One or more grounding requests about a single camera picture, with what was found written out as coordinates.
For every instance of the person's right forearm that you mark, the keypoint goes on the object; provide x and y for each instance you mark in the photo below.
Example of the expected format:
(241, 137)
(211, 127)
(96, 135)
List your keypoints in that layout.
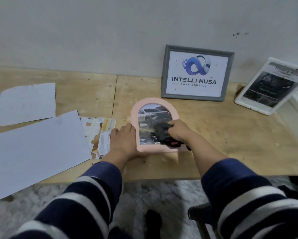
(238, 191)

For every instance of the white rectangular photo frame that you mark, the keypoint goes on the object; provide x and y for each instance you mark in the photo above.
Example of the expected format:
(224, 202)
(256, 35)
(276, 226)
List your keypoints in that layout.
(258, 109)

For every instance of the person's left hand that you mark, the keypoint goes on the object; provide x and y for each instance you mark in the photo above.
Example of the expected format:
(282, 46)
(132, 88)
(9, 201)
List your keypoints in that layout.
(124, 144)

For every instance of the double-sided arched brochure picture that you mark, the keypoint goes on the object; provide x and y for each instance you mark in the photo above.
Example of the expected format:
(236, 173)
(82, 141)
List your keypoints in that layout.
(151, 114)

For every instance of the black cleaning cloth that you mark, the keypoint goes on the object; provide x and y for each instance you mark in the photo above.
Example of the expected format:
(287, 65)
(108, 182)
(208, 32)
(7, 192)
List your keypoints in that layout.
(160, 130)

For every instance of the person's black shoe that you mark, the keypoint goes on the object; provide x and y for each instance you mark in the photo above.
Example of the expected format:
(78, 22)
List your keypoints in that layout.
(152, 224)

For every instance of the white cut paper sheet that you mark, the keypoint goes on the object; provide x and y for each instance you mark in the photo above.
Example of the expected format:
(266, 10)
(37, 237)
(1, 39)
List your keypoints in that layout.
(27, 104)

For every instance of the person's right hand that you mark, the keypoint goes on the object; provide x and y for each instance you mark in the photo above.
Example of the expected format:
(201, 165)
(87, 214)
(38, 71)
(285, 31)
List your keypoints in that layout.
(181, 130)

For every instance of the person's left forearm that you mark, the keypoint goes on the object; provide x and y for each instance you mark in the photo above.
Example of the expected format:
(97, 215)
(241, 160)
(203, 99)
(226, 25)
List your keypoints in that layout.
(81, 201)

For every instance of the grey rectangular photo frame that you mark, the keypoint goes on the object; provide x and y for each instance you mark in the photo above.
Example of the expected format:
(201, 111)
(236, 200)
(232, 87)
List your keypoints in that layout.
(164, 72)

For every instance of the cut brochure pages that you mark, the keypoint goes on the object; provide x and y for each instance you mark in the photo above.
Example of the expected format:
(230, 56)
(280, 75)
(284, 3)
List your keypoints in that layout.
(99, 136)

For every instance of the pink arched photo frame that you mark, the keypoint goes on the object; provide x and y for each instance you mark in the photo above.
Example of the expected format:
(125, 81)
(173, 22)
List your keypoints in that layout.
(151, 100)

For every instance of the black stool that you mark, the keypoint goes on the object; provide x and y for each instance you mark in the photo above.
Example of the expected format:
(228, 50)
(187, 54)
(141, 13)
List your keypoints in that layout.
(201, 214)

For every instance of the large white paper sheet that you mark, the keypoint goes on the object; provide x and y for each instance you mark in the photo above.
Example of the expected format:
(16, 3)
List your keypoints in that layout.
(34, 154)

